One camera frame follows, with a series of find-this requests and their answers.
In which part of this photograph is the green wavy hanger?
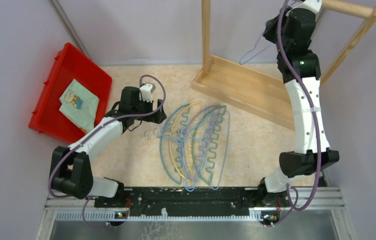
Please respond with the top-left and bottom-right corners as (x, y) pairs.
(191, 105), (227, 186)

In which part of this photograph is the purple wavy hanger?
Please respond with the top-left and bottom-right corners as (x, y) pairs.
(181, 104), (222, 182)

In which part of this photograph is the yellow wavy hanger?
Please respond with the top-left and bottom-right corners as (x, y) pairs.
(168, 101), (202, 185)

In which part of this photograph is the wooden hanger rack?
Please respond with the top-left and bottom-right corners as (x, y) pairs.
(191, 0), (376, 130)

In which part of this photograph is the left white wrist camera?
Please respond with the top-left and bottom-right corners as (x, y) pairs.
(139, 82), (156, 103)

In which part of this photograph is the red plastic bin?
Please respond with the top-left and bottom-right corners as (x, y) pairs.
(28, 42), (113, 144)

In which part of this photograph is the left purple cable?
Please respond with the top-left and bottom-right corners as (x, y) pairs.
(47, 74), (167, 230)

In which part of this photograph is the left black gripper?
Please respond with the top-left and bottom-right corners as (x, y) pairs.
(132, 95), (167, 124)

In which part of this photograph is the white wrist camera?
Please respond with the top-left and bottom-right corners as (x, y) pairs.
(297, 0), (323, 14)
(139, 82), (156, 103)

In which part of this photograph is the light blue wire hanger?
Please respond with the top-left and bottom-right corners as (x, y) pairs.
(187, 109), (231, 191)
(171, 126), (211, 190)
(160, 127), (213, 192)
(238, 33), (272, 66)

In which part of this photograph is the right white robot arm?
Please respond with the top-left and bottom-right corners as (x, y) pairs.
(257, 3), (340, 206)

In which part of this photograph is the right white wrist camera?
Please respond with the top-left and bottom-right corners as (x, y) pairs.
(297, 0), (323, 14)

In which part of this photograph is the light green printed cloth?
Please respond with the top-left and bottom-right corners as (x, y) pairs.
(59, 78), (100, 134)

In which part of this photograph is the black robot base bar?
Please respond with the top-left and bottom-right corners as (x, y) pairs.
(94, 186), (290, 217)

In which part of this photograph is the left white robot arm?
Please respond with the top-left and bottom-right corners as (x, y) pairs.
(48, 83), (167, 207)

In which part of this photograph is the teal blue wavy hanger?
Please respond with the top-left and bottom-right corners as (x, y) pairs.
(159, 103), (190, 186)

